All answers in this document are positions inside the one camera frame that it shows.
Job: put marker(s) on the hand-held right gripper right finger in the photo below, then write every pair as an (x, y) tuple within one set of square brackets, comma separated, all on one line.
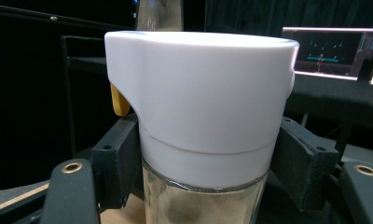
[(302, 161)]

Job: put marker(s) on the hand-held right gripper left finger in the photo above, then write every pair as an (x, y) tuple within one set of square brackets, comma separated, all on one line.
[(117, 161)]

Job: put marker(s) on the black two-tier shelf rack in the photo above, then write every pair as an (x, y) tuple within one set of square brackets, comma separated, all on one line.
[(82, 63)]

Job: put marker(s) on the computer monitor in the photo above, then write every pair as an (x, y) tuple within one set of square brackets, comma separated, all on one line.
[(327, 51)]

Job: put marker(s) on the grey metal stand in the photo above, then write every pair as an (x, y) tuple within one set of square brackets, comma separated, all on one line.
[(159, 15)]

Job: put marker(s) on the glass bottle with white cap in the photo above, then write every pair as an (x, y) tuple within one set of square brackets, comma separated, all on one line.
[(206, 102)]

